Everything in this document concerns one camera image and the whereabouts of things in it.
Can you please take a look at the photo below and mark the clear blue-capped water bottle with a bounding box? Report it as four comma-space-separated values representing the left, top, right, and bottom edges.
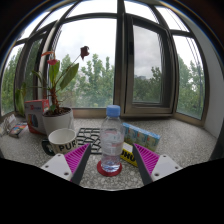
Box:
99, 104, 126, 174

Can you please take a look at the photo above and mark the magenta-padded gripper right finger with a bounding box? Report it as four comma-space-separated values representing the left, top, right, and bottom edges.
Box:
132, 143, 183, 186

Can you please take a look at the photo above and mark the potted red-flowered plant, white pot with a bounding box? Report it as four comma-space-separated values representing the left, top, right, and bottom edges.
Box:
14, 45, 91, 137

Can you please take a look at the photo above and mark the white mug with black lettering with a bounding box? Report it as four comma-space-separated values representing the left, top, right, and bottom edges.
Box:
41, 128, 78, 157

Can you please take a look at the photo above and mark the yellow box with black lettering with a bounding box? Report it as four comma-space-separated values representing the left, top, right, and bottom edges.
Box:
119, 142, 138, 168

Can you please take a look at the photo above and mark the black lattice trivet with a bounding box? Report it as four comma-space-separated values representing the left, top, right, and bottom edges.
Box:
74, 127, 103, 155

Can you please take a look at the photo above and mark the flat round red coaster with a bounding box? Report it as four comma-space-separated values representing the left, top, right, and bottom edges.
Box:
96, 160, 123, 178

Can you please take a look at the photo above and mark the dark-framed bay window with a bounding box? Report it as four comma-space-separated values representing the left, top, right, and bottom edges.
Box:
0, 0, 209, 126

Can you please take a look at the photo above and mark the white red filament box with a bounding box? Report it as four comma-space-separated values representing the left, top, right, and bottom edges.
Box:
24, 98, 50, 135

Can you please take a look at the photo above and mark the blue green drink carton pack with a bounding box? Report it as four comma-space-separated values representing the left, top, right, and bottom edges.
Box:
121, 122, 162, 153

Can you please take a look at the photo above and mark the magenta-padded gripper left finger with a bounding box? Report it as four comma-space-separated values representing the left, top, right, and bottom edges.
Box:
40, 143, 93, 186

